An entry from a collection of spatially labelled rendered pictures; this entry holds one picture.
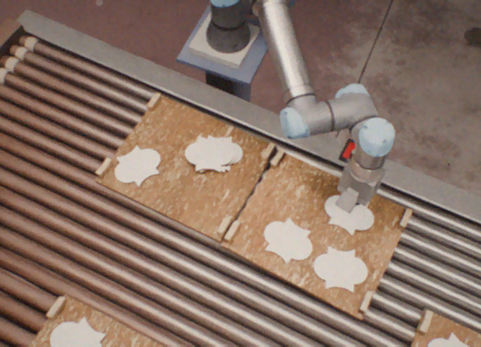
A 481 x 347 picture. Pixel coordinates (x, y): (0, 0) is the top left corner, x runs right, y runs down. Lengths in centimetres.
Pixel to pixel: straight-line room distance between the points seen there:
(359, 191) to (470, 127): 171
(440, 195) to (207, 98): 76
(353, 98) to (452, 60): 202
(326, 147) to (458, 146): 135
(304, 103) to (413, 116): 178
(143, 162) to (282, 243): 47
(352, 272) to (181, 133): 65
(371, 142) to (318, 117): 13
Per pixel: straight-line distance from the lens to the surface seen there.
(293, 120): 138
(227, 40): 204
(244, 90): 224
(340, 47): 335
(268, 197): 172
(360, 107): 143
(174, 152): 180
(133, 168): 177
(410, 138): 306
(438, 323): 166
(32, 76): 209
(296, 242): 165
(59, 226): 176
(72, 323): 162
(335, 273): 163
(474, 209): 185
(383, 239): 170
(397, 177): 183
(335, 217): 170
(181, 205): 171
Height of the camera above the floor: 245
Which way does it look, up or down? 59 degrees down
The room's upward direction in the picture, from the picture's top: 1 degrees clockwise
